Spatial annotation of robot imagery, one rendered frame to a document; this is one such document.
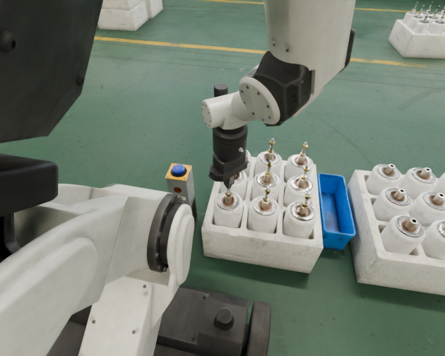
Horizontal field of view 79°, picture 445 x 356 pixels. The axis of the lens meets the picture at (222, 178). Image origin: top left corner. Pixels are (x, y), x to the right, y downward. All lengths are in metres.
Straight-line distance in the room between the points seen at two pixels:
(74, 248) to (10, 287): 0.05
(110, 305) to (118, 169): 0.95
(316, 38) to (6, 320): 0.33
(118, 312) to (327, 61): 0.51
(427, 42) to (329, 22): 2.67
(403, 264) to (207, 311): 0.61
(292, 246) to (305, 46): 0.70
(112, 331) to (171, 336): 0.23
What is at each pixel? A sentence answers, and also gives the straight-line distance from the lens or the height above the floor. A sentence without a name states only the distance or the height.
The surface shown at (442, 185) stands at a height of 0.23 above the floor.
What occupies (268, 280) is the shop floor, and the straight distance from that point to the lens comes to 1.03.
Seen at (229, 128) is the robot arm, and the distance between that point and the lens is 0.64.
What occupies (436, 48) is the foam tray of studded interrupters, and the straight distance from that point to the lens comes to 3.02.
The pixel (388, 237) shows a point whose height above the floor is 0.20.
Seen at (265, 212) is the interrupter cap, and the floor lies 0.25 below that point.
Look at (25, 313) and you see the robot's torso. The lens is 0.22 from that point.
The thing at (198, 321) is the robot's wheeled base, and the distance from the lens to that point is 0.78.
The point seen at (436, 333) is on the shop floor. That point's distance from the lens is 1.17.
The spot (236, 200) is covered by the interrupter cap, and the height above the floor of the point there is 0.25.
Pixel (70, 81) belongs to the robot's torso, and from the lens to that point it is 0.21.
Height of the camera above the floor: 0.93
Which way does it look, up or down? 46 degrees down
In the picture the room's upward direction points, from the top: straight up
